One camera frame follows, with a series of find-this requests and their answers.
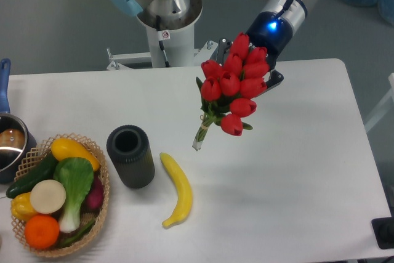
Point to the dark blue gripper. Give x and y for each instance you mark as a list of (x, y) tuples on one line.
[(269, 32)]

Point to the red tulip bouquet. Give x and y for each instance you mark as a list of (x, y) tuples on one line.
[(229, 88)]

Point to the dark ribbed cylindrical vase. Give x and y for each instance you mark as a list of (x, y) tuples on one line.
[(129, 150)]

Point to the yellow banana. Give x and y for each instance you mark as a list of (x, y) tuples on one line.
[(184, 191)]

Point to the yellow squash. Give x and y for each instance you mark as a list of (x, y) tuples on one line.
[(63, 148)]

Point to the green bok choy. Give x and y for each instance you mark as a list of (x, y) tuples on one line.
[(76, 175)]

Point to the purple sweet potato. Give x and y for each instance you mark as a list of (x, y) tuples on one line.
[(95, 197)]

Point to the black device at table edge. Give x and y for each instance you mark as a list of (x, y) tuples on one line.
[(383, 231)]

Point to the green cucumber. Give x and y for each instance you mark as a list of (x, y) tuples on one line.
[(42, 171)]

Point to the woven wicker basket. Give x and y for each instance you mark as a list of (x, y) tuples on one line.
[(92, 220)]

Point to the white round radish slice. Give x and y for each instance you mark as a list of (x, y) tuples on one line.
[(47, 196)]

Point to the orange fruit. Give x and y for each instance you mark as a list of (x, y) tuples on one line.
[(41, 232)]

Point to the yellow bell pepper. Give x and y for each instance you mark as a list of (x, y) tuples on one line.
[(21, 207)]

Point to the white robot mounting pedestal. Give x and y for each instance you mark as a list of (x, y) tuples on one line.
[(168, 48)]

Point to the white frame at right edge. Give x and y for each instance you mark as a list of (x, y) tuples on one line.
[(381, 108)]

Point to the blue handled saucepan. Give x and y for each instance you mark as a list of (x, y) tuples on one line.
[(16, 139)]

